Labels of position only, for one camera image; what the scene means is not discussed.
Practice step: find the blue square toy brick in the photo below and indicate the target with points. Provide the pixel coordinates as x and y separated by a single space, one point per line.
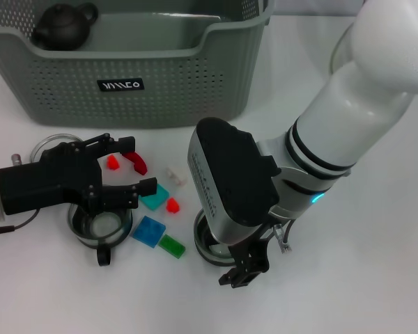
148 231

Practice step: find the grey-green perforated storage bin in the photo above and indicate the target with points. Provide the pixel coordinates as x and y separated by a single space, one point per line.
181 87

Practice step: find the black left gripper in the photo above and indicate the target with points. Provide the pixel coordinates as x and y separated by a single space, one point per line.
48 181

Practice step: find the dark clay teapot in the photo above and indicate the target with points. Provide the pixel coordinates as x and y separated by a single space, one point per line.
62 28

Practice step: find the small red toy block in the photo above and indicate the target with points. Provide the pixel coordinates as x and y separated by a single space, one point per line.
172 206
113 163

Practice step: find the silver plug on left gripper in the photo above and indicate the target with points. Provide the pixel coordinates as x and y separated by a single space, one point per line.
16 159

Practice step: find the right wrist camera housing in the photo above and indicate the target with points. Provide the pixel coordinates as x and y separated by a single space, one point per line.
230 174

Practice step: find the teal square toy brick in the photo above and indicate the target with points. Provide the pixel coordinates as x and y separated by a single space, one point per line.
155 200

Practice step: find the dark red curved block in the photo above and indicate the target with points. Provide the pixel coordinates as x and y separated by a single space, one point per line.
137 163

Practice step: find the white toy brick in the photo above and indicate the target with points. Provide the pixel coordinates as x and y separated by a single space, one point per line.
177 175

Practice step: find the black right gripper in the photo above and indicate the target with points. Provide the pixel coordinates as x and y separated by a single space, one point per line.
254 248

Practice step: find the flat green toy brick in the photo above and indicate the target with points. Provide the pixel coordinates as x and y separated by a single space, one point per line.
172 246

